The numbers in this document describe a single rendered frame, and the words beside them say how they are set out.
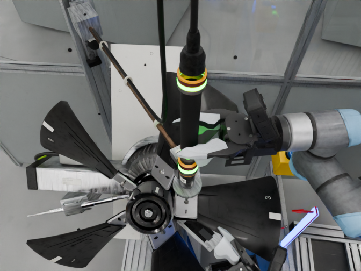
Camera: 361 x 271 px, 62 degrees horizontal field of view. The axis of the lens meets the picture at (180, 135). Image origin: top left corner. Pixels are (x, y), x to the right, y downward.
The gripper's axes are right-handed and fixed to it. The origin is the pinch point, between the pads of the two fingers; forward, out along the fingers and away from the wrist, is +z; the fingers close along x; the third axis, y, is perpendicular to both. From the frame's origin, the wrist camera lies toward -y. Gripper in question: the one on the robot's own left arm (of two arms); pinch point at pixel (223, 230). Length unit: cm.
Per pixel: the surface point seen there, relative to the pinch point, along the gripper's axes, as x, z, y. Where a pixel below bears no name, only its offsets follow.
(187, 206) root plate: -1.8, 10.1, 4.3
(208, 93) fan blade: -24.6, 22.9, -12.1
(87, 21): -24, 69, 0
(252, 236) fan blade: 1.7, -5.1, -5.7
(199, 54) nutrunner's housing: -52, 10, -2
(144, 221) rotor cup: -4.3, 12.4, 16.0
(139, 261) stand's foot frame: 109, 34, 32
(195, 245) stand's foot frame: 111, 23, 0
